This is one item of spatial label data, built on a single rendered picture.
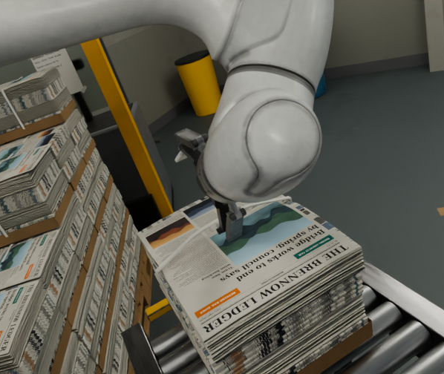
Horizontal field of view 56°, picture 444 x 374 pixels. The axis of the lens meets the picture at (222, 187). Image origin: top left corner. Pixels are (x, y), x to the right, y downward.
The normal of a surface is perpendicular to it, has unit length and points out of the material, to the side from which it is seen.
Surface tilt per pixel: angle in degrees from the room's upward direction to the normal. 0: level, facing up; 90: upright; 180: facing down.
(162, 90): 90
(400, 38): 90
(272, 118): 57
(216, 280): 2
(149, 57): 90
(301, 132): 70
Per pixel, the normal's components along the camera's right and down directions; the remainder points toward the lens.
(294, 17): 0.18, -0.13
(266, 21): -0.01, -0.02
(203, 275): -0.29, -0.86
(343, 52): -0.49, 0.54
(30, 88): 0.11, 0.44
